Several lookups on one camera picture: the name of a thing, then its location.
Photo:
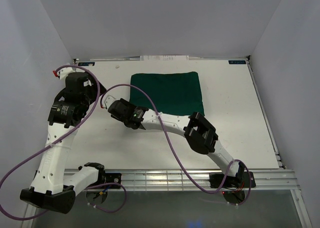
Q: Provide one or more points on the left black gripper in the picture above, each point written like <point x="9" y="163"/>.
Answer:
<point x="93" y="88"/>

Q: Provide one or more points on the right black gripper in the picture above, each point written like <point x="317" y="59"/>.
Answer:
<point x="128" y="104"/>

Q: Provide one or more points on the green surgical cloth wrap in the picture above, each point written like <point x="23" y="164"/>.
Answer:
<point x="176" y="94"/>

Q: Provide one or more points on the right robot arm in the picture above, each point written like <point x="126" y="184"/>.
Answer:
<point x="199" y="133"/>

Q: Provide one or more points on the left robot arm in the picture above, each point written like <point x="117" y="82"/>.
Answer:
<point x="49" y="189"/>

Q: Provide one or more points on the left blue label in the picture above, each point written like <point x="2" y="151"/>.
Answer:
<point x="86" y="63"/>

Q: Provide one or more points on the white paper sheet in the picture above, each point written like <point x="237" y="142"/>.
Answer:
<point x="164" y="58"/>

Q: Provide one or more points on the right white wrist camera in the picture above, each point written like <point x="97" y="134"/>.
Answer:
<point x="106" y="101"/>

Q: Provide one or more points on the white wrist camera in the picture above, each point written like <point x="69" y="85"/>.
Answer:
<point x="106" y="101"/>
<point x="64" y="72"/>

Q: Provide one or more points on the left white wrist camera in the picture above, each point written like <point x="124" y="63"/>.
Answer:
<point x="64" y="72"/>

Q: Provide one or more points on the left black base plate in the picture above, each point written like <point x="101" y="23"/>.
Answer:
<point x="113" y="179"/>

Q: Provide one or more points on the aluminium front rail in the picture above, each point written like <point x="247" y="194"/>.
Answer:
<point x="176" y="180"/>

